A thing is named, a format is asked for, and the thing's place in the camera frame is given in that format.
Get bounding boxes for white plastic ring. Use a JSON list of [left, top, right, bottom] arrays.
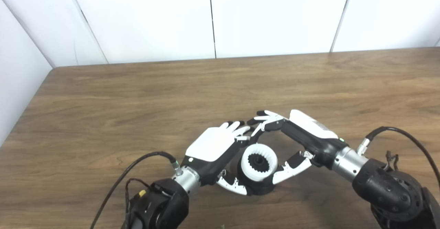
[[241, 144, 278, 181]]

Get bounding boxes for thin wire with yellow plug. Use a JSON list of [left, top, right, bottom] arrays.
[[124, 178, 148, 219]]

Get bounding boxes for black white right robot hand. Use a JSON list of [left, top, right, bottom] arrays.
[[247, 109, 348, 185]]

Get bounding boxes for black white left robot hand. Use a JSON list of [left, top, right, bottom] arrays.
[[180, 121, 256, 196]]

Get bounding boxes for round black plastic part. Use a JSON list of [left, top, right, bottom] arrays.
[[236, 146, 277, 196]]

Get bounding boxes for thin dark wire bundle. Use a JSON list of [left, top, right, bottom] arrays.
[[385, 150, 399, 169]]

